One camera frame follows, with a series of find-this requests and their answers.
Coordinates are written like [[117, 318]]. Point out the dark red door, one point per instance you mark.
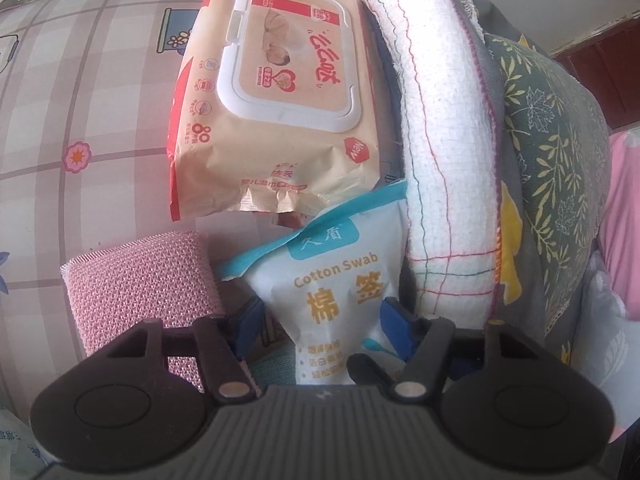
[[615, 70]]

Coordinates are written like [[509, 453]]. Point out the white leaf print cloth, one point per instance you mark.
[[605, 335]]

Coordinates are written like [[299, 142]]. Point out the white cotton swab bag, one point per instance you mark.
[[335, 280]]

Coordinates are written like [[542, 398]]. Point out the grey quilt with yellow leaves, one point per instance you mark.
[[530, 320]]

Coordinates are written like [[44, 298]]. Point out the pink mesh scouring cloth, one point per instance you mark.
[[135, 280]]

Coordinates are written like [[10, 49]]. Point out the green leaf print pillow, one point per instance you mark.
[[550, 135]]

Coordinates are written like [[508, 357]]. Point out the white folded blanket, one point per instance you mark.
[[440, 125]]

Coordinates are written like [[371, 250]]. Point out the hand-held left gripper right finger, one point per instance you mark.
[[397, 325]]

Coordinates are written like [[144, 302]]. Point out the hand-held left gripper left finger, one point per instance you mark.
[[247, 322]]

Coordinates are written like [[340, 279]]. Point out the peach wet wipes pack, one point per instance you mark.
[[280, 70]]

